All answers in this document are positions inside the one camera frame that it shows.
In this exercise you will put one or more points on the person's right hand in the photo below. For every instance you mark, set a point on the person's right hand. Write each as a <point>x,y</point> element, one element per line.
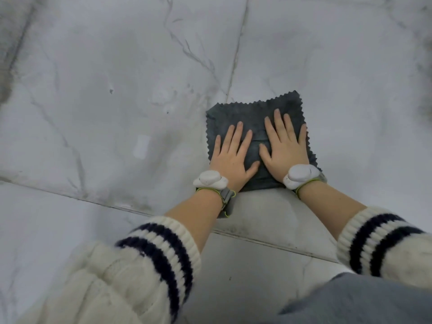
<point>287,155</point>

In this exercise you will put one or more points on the person's left hand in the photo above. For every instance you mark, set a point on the person's left hand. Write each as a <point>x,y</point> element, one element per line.
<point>229,161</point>

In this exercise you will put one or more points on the person's right thumb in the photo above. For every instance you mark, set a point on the person's right thumb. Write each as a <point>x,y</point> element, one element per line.
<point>265,154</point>

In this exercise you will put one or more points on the person's left thumb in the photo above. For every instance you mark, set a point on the person's left thumb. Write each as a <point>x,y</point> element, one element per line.
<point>253,169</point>

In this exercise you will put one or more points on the person's right middle finger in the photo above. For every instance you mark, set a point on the person's right middle finger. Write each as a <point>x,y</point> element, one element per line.
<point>279,121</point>

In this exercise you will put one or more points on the person's left little finger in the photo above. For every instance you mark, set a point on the person's left little finger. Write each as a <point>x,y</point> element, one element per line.
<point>216,146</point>

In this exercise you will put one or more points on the person's right little finger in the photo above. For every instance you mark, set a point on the person's right little finger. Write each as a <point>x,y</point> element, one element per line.
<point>302,134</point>

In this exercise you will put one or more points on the person's left middle finger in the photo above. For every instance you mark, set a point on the person's left middle finger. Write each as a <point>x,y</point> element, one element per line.
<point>236,135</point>

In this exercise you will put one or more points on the dark grey cleaning cloth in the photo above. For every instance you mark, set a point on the dark grey cleaning cloth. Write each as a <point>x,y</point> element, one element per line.
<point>249,114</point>

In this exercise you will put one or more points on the person's left forearm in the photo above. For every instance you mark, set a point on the person's left forearm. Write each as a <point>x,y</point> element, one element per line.
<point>194,219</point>

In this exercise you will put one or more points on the person's right forearm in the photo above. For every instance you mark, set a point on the person's right forearm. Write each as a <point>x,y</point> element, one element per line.
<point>332,207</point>

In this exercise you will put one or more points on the white wrist tracker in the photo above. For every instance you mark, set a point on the white wrist tracker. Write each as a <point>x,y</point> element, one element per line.
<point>300,175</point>
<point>211,180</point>

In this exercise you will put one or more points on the grey trousers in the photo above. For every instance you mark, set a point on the grey trousers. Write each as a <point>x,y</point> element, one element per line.
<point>351,300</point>

